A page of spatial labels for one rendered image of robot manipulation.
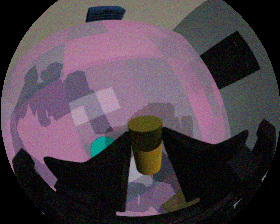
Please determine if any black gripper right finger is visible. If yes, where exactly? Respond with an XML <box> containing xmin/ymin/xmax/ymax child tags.
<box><xmin>161</xmin><ymin>127</ymin><xmax>249</xmax><ymax>202</ymax></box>

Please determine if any yellow cylinder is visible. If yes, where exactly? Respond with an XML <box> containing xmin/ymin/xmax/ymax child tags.
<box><xmin>127</xmin><ymin>116</ymin><xmax>162</xmax><ymax>176</ymax></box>

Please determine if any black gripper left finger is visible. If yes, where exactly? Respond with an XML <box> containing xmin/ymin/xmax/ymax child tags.
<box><xmin>44</xmin><ymin>132</ymin><xmax>131</xmax><ymax>212</ymax></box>

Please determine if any cyan circle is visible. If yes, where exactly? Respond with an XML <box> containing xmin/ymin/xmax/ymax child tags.
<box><xmin>90</xmin><ymin>136</ymin><xmax>115</xmax><ymax>157</ymax></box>

